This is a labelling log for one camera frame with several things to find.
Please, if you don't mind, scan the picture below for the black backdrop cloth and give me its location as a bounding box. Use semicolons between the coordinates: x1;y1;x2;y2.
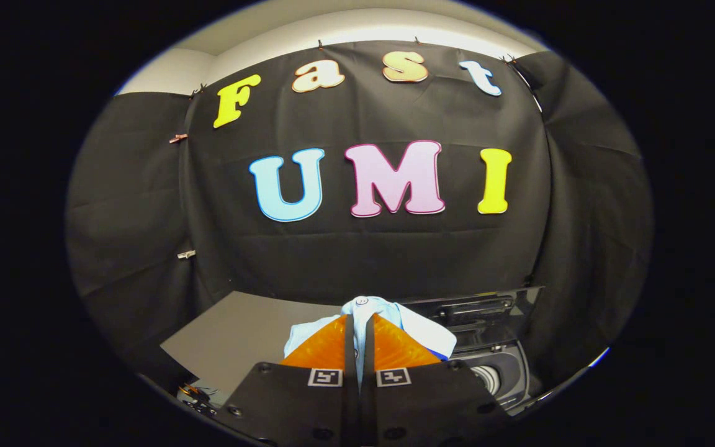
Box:
66;40;653;398

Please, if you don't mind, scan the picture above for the light blue polo shirt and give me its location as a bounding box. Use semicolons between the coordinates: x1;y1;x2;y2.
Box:
283;296;457;389

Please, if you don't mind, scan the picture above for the dark device with orange wires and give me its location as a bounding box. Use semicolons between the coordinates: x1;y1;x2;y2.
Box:
178;384;219;417

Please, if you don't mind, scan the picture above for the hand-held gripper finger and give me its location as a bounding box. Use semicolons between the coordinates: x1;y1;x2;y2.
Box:
361;312;513;447
218;314;360;447

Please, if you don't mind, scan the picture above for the dark grey washing machine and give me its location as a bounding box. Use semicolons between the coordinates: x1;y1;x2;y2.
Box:
451;338;532;413

